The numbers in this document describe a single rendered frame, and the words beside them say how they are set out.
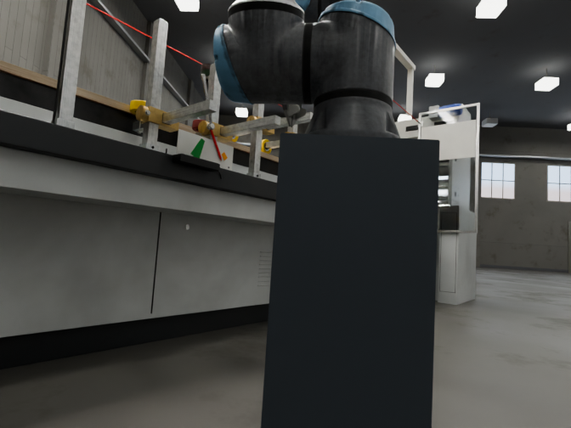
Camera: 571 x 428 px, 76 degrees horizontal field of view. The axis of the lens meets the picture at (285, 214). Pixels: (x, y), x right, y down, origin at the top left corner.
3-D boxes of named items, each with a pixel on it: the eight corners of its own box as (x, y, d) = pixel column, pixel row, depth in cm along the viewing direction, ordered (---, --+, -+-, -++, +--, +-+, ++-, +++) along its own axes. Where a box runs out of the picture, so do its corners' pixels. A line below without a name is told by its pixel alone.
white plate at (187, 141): (232, 171, 146) (234, 147, 147) (177, 156, 126) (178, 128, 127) (231, 171, 147) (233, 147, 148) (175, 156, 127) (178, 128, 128)
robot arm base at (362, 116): (389, 168, 79) (391, 123, 80) (415, 143, 60) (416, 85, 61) (301, 164, 80) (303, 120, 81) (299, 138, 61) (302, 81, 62)
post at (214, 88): (213, 184, 140) (223, 64, 144) (206, 183, 137) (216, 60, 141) (207, 185, 142) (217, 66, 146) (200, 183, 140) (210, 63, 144)
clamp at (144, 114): (179, 130, 127) (180, 115, 127) (144, 118, 116) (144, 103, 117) (169, 132, 131) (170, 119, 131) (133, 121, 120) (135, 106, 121)
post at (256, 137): (258, 189, 160) (265, 84, 164) (252, 188, 157) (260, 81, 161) (252, 190, 162) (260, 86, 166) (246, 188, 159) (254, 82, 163)
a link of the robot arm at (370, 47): (399, 88, 62) (404, -9, 64) (300, 87, 65) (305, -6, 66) (387, 119, 77) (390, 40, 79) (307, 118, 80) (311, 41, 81)
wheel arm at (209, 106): (217, 115, 109) (218, 101, 110) (208, 111, 107) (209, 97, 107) (140, 135, 137) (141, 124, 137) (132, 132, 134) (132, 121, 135)
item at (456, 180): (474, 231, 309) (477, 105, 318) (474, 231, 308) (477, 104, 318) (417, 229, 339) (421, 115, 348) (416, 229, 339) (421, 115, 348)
